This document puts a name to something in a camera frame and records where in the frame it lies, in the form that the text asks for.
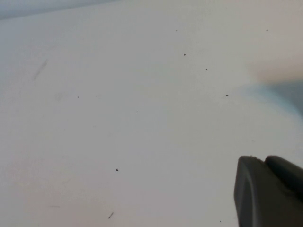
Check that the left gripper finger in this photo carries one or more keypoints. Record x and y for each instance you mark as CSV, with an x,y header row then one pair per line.
x,y
265,196

